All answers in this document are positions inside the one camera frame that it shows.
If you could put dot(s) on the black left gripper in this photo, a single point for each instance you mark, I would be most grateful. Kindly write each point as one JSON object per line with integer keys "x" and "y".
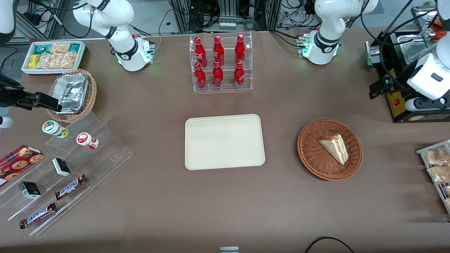
{"x": 396, "y": 84}

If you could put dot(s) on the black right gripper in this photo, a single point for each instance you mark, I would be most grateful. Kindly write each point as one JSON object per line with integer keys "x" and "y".
{"x": 10, "y": 98}

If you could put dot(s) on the triangle sandwich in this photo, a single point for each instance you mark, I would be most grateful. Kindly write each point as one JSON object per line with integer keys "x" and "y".
{"x": 335, "y": 147}

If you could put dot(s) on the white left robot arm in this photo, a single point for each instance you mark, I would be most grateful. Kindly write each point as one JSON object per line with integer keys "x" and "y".
{"x": 325, "y": 21}

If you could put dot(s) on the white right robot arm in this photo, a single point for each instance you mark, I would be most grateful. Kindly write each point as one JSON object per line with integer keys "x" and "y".
{"x": 126, "y": 56}

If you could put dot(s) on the light wicker basket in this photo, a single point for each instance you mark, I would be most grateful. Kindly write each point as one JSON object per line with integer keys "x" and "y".
{"x": 90, "y": 95}

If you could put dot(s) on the brown wicker basket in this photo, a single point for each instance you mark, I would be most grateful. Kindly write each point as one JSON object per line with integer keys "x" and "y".
{"x": 311, "y": 154}

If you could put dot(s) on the beige plastic tray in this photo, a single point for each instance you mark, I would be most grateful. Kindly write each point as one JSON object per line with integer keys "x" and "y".
{"x": 225, "y": 142}

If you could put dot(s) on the aluminium foil container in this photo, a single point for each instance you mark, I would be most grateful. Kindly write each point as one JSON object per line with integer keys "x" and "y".
{"x": 72, "y": 93}

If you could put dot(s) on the black countertop appliance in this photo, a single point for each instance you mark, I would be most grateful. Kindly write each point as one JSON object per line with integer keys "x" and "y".
{"x": 397, "y": 109}

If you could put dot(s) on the green lid yogurt cup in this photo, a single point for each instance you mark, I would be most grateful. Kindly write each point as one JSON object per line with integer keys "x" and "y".
{"x": 52, "y": 128}

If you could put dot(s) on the white rectangular snack bin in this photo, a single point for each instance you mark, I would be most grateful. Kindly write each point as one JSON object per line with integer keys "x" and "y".
{"x": 26, "y": 66}

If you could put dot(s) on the large clear cracker bag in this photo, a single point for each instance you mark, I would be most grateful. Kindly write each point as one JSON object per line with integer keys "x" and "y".
{"x": 58, "y": 61}

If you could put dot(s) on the yellow snack packet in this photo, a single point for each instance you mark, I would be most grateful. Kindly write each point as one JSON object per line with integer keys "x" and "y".
{"x": 33, "y": 62}

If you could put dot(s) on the teal snack packet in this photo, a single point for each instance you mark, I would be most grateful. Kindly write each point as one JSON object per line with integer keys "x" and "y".
{"x": 75, "y": 47}
{"x": 43, "y": 49}

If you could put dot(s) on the red lid yogurt cup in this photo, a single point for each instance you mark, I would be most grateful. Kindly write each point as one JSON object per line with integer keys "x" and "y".
{"x": 85, "y": 139}

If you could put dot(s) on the small clear cracker bag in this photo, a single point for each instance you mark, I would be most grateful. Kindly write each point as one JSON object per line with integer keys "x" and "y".
{"x": 59, "y": 48}

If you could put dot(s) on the red cookie box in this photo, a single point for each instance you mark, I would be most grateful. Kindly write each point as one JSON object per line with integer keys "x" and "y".
{"x": 19, "y": 161}

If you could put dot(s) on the small black box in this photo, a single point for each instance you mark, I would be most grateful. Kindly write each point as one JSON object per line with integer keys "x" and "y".
{"x": 30, "y": 189}
{"x": 62, "y": 167}

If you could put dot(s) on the clear acrylic stepped display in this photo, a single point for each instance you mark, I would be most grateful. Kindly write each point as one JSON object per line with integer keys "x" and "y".
{"x": 105, "y": 151}

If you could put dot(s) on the stainless steel rack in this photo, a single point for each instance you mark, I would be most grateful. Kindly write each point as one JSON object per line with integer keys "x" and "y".
{"x": 422, "y": 17}

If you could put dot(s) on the clear bag of pastry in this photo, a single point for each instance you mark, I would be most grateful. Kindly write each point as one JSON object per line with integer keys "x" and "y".
{"x": 437, "y": 155}
{"x": 448, "y": 203}
{"x": 439, "y": 174}
{"x": 447, "y": 190}

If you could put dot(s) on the Snickers chocolate bar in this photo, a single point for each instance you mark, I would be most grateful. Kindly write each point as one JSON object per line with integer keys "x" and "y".
{"x": 38, "y": 215}
{"x": 70, "y": 187}

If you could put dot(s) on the red cola bottle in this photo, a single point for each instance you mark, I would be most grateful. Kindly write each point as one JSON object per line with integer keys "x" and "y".
{"x": 200, "y": 52}
{"x": 218, "y": 75}
{"x": 240, "y": 49}
{"x": 239, "y": 75}
{"x": 200, "y": 77}
{"x": 218, "y": 51}

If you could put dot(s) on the clear acrylic bottle rack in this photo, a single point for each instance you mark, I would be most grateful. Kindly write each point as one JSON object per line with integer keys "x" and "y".
{"x": 226, "y": 75}

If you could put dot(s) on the white power strip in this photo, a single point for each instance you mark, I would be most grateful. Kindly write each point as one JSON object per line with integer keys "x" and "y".
{"x": 227, "y": 26}

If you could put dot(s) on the small grey device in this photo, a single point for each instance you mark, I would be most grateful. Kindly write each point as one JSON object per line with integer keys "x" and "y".
{"x": 229, "y": 250}

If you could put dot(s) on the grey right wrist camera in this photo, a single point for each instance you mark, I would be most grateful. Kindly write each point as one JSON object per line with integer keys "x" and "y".
{"x": 5, "y": 122}

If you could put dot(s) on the aluminium profile frame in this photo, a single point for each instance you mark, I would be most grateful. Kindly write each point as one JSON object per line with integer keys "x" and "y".
{"x": 182, "y": 15}

